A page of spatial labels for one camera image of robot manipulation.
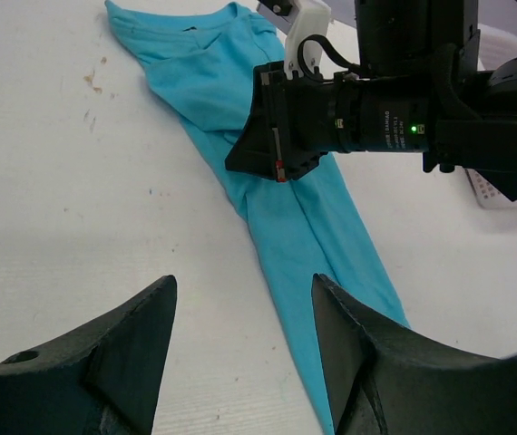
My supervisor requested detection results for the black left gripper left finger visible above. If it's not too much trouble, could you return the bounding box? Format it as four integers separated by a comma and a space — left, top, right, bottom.
0, 275, 177, 434

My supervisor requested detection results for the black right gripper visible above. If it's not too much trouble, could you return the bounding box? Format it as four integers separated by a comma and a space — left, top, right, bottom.
225, 63, 429, 181

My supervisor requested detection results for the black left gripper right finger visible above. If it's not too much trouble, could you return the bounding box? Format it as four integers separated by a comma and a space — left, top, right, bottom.
312, 275, 517, 434

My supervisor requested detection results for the turquoise t shirt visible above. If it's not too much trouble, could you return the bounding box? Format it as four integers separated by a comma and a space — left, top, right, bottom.
105, 2, 406, 434

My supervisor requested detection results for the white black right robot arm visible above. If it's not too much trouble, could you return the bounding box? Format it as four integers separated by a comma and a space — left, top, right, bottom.
225, 1, 517, 201

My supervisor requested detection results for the white plastic laundry basket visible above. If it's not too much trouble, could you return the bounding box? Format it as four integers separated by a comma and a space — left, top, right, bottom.
464, 26, 517, 209

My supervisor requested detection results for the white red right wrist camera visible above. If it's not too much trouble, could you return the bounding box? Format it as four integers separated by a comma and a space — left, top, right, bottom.
257, 0, 332, 80

